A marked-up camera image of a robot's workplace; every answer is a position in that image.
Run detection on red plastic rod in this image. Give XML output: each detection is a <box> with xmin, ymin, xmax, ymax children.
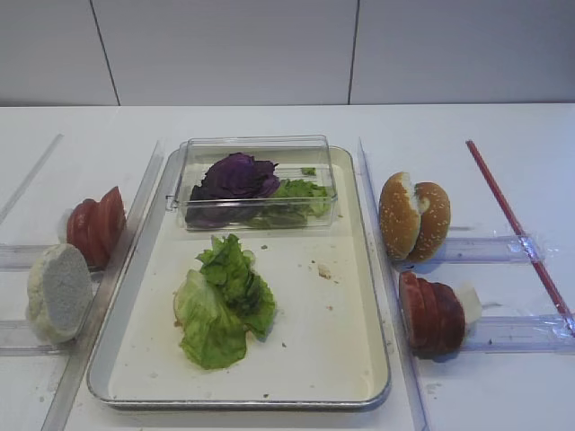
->
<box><xmin>465</xmin><ymin>139</ymin><xmax>574</xmax><ymax>337</ymax></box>

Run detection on green lettuce leaf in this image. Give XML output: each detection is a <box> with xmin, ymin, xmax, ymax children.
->
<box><xmin>175</xmin><ymin>233</ymin><xmax>277</xmax><ymax>370</ymax></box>

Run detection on clear rod far left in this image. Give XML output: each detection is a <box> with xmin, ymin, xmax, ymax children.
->
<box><xmin>0</xmin><ymin>133</ymin><xmax>64</xmax><ymax>224</ymax></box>

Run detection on sesame bun half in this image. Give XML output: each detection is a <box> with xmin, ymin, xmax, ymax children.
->
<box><xmin>379</xmin><ymin>172</ymin><xmax>420</xmax><ymax>260</ymax></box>
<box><xmin>407</xmin><ymin>182</ymin><xmax>451</xmax><ymax>263</ymax></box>

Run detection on clear rail right of tray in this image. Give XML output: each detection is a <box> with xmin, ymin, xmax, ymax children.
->
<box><xmin>357</xmin><ymin>137</ymin><xmax>429</xmax><ymax>430</ymax></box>

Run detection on clear rail left of tray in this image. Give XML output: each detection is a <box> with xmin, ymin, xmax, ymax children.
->
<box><xmin>41</xmin><ymin>143</ymin><xmax>164</xmax><ymax>431</ymax></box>

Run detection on red meat patty slices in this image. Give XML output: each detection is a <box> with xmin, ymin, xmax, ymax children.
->
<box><xmin>399</xmin><ymin>271</ymin><xmax>465</xmax><ymax>356</ymax></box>

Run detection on white wedge behind patties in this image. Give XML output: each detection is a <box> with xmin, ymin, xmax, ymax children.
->
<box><xmin>455</xmin><ymin>282</ymin><xmax>482</xmax><ymax>336</ymax></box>

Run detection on clear holder lower right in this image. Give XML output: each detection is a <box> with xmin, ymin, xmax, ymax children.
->
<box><xmin>461</xmin><ymin>315</ymin><xmax>574</xmax><ymax>354</ymax></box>

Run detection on cream metal tray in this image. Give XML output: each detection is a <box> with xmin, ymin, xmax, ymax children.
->
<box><xmin>86</xmin><ymin>147</ymin><xmax>391</xmax><ymax>410</ymax></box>

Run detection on clear holder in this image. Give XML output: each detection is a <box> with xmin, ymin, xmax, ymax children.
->
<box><xmin>1</xmin><ymin>243</ymin><xmax>64</xmax><ymax>272</ymax></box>
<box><xmin>461</xmin><ymin>315</ymin><xmax>574</xmax><ymax>354</ymax></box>
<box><xmin>0</xmin><ymin>321</ymin><xmax>68</xmax><ymax>356</ymax></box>
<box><xmin>435</xmin><ymin>235</ymin><xmax>545</xmax><ymax>264</ymax></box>

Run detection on clear plastic container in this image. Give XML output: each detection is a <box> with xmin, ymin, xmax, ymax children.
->
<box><xmin>166</xmin><ymin>135</ymin><xmax>338</xmax><ymax>231</ymax></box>

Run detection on clear holder lower left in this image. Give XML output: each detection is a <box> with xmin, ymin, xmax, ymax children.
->
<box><xmin>0</xmin><ymin>321</ymin><xmax>68</xmax><ymax>356</ymax></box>

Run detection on clear holder upper left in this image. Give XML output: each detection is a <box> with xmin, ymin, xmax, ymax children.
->
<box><xmin>1</xmin><ymin>243</ymin><xmax>64</xmax><ymax>272</ymax></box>

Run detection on clear rail of tray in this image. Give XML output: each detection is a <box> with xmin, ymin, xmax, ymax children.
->
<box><xmin>41</xmin><ymin>143</ymin><xmax>164</xmax><ymax>431</ymax></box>
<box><xmin>357</xmin><ymin>137</ymin><xmax>429</xmax><ymax>430</ymax></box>

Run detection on bottom bun slice on tray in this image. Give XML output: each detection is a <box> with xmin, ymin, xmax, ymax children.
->
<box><xmin>172</xmin><ymin>295</ymin><xmax>181</xmax><ymax>327</ymax></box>

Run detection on sesame bun rear half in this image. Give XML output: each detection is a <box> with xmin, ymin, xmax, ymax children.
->
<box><xmin>407</xmin><ymin>182</ymin><xmax>451</xmax><ymax>263</ymax></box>

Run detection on green lettuce in container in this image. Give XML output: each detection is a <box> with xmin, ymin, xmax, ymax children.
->
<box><xmin>245</xmin><ymin>179</ymin><xmax>331</xmax><ymax>229</ymax></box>

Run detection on sesame bun front half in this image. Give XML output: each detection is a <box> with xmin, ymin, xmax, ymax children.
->
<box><xmin>379</xmin><ymin>172</ymin><xmax>420</xmax><ymax>260</ymax></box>

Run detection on pale bun half left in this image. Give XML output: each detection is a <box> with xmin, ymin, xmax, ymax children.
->
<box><xmin>26</xmin><ymin>243</ymin><xmax>93</xmax><ymax>344</ymax></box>

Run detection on clear holder upper right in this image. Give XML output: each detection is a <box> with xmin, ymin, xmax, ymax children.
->
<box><xmin>435</xmin><ymin>235</ymin><xmax>545</xmax><ymax>264</ymax></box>

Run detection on left tomato slices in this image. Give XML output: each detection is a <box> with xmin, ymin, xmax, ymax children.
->
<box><xmin>66</xmin><ymin>186</ymin><xmax>127</xmax><ymax>269</ymax></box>

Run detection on bread crumb piece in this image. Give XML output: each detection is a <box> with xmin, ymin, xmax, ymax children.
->
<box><xmin>317</xmin><ymin>264</ymin><xmax>332</xmax><ymax>279</ymax></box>

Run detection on purple cabbage leaf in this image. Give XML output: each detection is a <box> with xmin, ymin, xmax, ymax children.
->
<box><xmin>185</xmin><ymin>153</ymin><xmax>280</xmax><ymax>228</ymax></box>

